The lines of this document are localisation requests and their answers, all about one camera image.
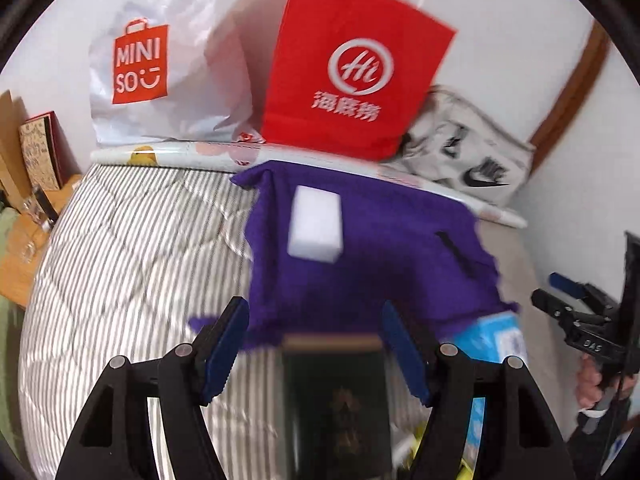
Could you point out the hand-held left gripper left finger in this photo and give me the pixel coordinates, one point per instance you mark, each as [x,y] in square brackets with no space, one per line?
[227,350]

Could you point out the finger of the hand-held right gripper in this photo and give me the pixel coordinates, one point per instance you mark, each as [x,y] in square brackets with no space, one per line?
[565,282]
[547,302]

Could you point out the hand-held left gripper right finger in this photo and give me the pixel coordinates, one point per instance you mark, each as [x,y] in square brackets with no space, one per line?
[405,355]

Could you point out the white sponge block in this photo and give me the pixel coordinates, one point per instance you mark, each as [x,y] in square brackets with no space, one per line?
[316,222]

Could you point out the person's right hand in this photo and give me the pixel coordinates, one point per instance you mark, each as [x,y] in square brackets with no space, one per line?
[590,385]

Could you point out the light blue box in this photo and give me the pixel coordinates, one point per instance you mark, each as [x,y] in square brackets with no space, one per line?
[492,340]

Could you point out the yellow green packet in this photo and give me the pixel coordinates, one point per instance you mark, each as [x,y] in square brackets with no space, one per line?
[412,442]

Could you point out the purple towel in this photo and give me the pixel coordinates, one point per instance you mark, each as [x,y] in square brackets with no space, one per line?
[380,260]

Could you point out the grey striped quilt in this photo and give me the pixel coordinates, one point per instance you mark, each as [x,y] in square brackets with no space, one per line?
[140,260]

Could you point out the grey sling bag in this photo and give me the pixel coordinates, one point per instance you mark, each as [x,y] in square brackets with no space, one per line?
[480,135]

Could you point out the rolled printed white mat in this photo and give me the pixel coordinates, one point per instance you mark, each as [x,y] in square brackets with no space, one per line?
[175,152]

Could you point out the red white small packet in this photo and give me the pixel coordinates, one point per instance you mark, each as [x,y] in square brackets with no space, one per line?
[247,136]

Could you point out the wooden nightstand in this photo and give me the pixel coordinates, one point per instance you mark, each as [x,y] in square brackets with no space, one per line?
[20,270]

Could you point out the patterned book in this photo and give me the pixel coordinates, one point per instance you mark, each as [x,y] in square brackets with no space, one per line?
[40,150]

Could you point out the red paper bag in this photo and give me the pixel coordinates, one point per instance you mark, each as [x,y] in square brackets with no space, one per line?
[310,85]

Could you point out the white plastic shopping bag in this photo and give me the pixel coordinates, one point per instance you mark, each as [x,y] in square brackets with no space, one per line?
[200,60]

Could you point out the brown cardboard box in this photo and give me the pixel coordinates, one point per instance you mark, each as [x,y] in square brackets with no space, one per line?
[10,145]

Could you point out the wooden door frame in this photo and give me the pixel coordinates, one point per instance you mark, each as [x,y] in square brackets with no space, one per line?
[570,85]

